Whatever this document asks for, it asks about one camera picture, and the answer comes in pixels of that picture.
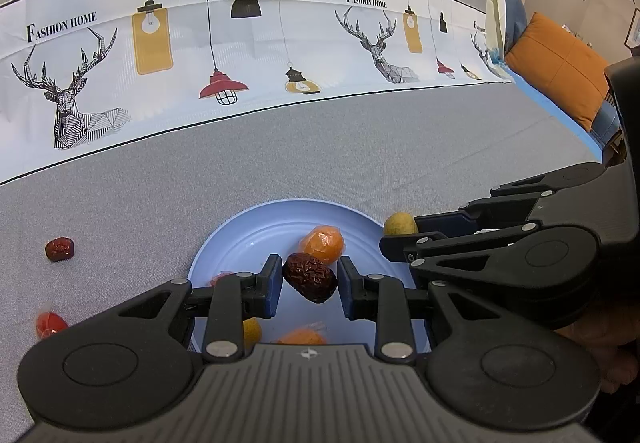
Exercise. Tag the small yellow-green fruit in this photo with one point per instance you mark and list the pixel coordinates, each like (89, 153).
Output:
(399, 224)

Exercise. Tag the large plastic-wrapped orange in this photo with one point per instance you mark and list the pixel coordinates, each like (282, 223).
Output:
(300, 337)

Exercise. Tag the grey deer-print tablecloth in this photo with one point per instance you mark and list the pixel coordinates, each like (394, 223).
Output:
(300, 143)

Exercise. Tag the orange pillow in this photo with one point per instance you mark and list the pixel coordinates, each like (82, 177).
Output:
(560, 68)

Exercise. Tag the person's right hand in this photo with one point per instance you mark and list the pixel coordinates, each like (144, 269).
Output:
(605, 348)

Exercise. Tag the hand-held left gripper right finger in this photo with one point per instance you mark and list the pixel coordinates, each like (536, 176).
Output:
(346, 290)

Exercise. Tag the reddish brown date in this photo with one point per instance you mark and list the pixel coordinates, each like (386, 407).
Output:
(60, 249)

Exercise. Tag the small yellow citrus fruit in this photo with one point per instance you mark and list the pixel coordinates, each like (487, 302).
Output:
(251, 332)

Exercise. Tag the light blue sheet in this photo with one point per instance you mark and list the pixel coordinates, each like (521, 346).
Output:
(550, 115)

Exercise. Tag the blue and cream pillow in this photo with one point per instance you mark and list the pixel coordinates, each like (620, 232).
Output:
(506, 8)

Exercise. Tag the dark wrinkled red date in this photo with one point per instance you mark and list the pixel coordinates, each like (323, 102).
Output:
(310, 277)

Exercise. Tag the plastic-wrapped red tomato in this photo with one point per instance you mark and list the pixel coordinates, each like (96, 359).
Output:
(221, 279)
(50, 324)

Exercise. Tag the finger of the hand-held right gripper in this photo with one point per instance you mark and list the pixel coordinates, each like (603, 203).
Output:
(440, 224)
(450, 248)

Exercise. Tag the blue plate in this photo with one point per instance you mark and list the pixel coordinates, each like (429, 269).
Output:
(260, 233)

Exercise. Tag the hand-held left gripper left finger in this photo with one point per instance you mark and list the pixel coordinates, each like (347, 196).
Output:
(274, 288)

